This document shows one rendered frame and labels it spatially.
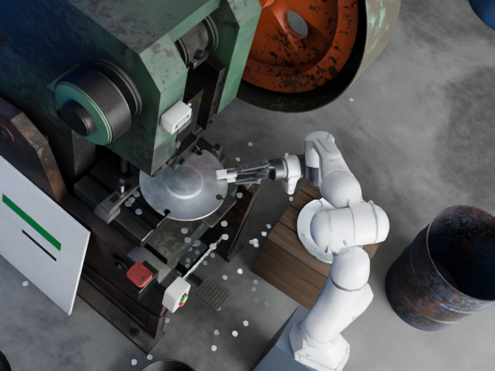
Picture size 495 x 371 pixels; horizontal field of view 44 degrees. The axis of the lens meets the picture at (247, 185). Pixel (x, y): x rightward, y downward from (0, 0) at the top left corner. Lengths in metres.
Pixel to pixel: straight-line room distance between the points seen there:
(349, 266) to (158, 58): 0.76
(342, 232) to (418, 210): 1.57
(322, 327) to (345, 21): 0.87
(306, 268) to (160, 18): 1.36
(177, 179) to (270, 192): 1.03
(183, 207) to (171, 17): 0.73
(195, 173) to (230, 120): 1.16
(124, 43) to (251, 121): 1.87
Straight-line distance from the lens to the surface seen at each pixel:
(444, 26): 4.15
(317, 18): 1.78
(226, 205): 2.02
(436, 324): 2.88
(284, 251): 2.49
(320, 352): 2.17
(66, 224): 2.22
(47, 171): 2.10
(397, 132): 3.45
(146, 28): 1.43
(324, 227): 1.69
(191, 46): 1.55
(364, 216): 1.71
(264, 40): 1.95
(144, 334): 2.61
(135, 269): 1.91
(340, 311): 1.85
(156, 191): 2.01
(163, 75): 1.41
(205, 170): 2.07
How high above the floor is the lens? 2.54
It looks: 58 degrees down
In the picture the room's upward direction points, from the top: 22 degrees clockwise
